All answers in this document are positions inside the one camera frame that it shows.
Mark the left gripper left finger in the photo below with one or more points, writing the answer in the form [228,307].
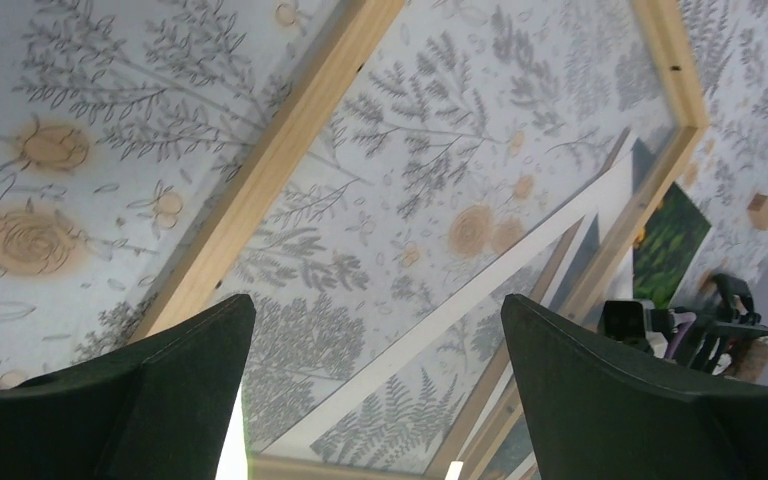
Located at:
[158,408]

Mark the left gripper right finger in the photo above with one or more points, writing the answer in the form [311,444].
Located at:
[599,409]

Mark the wooden picture frame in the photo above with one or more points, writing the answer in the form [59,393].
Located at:
[275,157]

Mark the dark green photo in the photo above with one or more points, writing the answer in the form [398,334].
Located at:
[665,247]

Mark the black poker chip case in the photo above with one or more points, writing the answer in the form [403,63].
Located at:
[719,338]

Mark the small wooden block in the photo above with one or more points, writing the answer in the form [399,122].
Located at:
[757,211]

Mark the floral tablecloth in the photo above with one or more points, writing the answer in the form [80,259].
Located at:
[470,126]

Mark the brown frame backing board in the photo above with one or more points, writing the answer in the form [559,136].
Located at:
[490,410]

